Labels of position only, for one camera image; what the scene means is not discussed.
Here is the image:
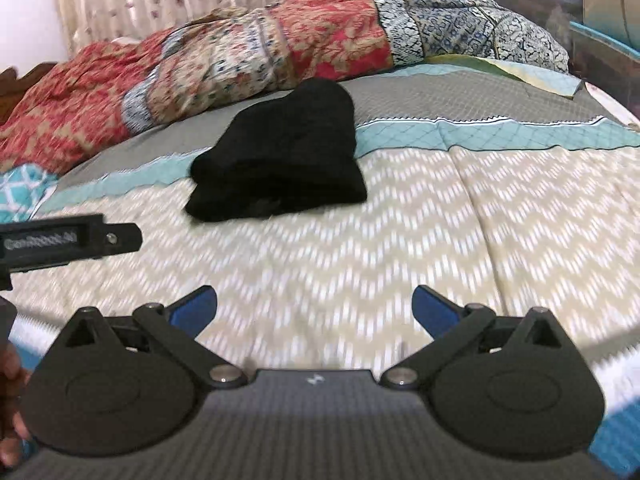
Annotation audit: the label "patchwork floral quilt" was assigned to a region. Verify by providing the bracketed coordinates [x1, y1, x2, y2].
[0, 0, 572, 177]

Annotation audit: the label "brown wooden headboard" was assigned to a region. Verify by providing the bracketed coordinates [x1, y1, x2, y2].
[0, 61, 58, 127]

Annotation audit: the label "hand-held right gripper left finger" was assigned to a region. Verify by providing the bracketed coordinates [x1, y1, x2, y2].
[62, 285, 246, 391]

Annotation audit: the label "patterned printed bedsheet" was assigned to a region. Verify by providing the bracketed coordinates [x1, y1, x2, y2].
[0, 62, 640, 473]

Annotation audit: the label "person's left hand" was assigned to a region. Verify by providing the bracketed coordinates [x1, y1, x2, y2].
[0, 344, 32, 466]

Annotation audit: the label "clear storage box teal rim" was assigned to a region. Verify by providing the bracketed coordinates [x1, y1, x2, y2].
[569, 0, 640, 122]

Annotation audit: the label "black pants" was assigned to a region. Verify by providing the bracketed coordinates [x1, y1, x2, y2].
[184, 78, 369, 224]

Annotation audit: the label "pale yellow green cloth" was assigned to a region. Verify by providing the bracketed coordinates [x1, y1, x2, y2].
[424, 54, 587, 100]

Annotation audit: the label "teal white lattice cloth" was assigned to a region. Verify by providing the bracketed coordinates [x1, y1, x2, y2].
[0, 164, 58, 225]

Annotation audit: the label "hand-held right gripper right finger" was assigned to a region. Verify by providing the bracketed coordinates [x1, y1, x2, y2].
[380, 284, 566, 390]

